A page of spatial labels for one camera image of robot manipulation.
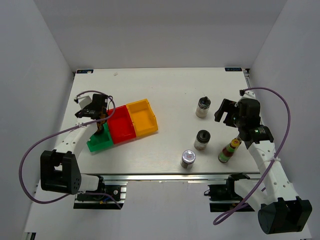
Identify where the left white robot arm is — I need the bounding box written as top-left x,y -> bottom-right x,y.
40,93 -> 109,200

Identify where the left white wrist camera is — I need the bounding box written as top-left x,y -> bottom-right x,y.
74,95 -> 92,110

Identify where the red plastic bin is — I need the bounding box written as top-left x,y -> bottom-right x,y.
107,105 -> 136,145

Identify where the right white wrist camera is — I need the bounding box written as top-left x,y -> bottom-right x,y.
239,89 -> 256,100

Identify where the white spice jar black lid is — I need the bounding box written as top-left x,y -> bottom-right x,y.
195,96 -> 211,118

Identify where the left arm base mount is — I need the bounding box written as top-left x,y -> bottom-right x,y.
73,176 -> 127,210

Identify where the yellow plastic bin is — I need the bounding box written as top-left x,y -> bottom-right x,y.
126,98 -> 158,138

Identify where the red chili sauce bottle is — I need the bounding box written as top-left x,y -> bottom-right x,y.
218,137 -> 242,163

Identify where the silver lid jar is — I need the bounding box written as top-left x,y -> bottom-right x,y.
180,150 -> 196,169

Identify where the left blue table label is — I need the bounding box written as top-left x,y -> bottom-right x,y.
76,69 -> 94,74

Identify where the blue table label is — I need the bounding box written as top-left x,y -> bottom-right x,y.
76,69 -> 94,74
224,67 -> 243,72

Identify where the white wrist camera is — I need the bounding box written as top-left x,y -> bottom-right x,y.
74,95 -> 92,110
239,89 -> 256,100

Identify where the red lid sauce jar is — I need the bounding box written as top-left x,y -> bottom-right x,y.
95,118 -> 106,135

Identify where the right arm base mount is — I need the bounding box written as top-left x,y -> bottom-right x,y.
203,173 -> 260,213

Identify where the green plastic bin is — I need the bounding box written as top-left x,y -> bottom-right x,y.
86,123 -> 114,153

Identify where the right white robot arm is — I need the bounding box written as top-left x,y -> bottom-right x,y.
213,97 -> 312,235

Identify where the right blue table label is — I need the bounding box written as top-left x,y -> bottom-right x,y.
224,67 -> 243,72

